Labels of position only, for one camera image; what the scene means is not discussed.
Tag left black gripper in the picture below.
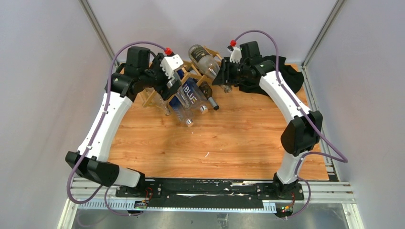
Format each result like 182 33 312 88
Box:
140 53 181 100

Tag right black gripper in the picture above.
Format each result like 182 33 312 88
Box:
213 58 250 85

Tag clear bottle gold black label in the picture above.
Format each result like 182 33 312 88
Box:
188 44 221 85

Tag clear bottle white label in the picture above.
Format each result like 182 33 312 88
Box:
150 93 171 116

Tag clear square bottle silver cap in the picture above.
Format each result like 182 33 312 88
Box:
169 96 194 127

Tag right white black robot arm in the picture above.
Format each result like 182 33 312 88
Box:
213 40 323 199

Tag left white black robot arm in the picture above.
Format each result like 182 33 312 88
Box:
65 46 183 197

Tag wooden lattice wine rack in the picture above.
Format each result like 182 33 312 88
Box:
140 46 222 107

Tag dark bottle grey cap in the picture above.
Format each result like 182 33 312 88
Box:
199 82 220 111

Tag blue BLU labelled bottle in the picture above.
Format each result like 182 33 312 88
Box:
183 77 208 114

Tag black cloth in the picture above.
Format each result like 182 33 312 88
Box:
237 56 304 97

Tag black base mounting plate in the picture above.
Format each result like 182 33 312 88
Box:
115 177 304 209

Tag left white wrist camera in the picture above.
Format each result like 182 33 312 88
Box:
160 54 184 80

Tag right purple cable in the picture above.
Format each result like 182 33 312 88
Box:
230 30 349 219

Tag aluminium frame rails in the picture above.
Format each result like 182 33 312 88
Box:
71 178 354 213

